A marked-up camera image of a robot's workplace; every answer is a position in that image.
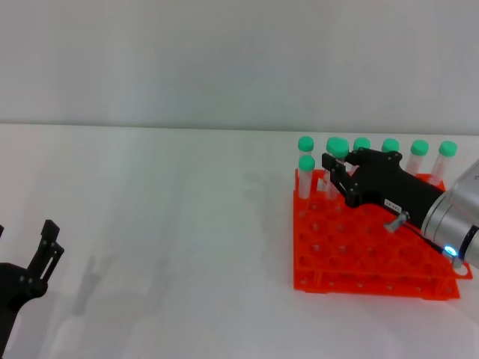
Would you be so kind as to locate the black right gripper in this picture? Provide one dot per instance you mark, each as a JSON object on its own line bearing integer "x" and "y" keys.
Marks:
{"x": 389, "y": 183}

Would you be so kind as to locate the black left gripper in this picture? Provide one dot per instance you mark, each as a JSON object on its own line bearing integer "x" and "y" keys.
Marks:
{"x": 13, "y": 291}

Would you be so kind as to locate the green capped test tube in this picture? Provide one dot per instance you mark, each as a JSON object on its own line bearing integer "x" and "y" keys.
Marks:
{"x": 340, "y": 147}
{"x": 362, "y": 143}
{"x": 306, "y": 143}
{"x": 329, "y": 144}
{"x": 447, "y": 148}
{"x": 390, "y": 145}
{"x": 419, "y": 147}
{"x": 307, "y": 162}

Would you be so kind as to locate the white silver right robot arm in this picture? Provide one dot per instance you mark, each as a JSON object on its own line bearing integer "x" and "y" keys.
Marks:
{"x": 453, "y": 217}

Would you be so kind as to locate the orange plastic test tube rack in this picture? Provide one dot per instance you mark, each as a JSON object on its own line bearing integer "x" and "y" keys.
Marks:
{"x": 355, "y": 261}

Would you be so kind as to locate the metal right wrist plug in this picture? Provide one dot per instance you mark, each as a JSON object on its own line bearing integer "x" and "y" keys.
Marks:
{"x": 397, "y": 220}

